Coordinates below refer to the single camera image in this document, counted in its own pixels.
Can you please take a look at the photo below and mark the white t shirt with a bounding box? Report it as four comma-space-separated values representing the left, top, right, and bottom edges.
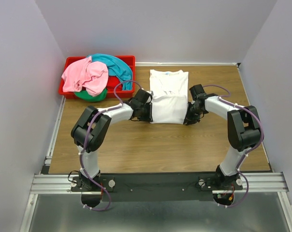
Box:
149, 70, 189, 125

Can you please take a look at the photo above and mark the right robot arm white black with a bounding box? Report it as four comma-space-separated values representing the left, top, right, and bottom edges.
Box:
184, 84, 264, 190

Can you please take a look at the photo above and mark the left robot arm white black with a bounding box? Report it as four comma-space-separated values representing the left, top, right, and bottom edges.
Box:
71, 89, 153, 190

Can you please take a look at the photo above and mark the red t shirt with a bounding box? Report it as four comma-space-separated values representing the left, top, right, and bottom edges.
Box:
106, 76, 122, 92

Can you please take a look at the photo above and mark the teal t shirt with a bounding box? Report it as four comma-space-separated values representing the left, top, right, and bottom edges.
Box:
87, 53, 133, 91

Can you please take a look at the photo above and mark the red plastic bin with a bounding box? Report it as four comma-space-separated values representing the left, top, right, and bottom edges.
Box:
58, 56, 135, 102

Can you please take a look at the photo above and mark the green t shirt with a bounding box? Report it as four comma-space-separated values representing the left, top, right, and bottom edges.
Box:
74, 88, 108, 102

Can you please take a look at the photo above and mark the pink t shirt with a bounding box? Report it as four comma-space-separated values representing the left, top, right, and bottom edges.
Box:
61, 58, 109, 97

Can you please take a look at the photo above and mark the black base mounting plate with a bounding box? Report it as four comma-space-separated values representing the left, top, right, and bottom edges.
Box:
68, 172, 243, 208

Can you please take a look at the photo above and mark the aluminium frame rail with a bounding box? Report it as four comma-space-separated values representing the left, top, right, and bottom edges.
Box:
19, 96, 291, 232

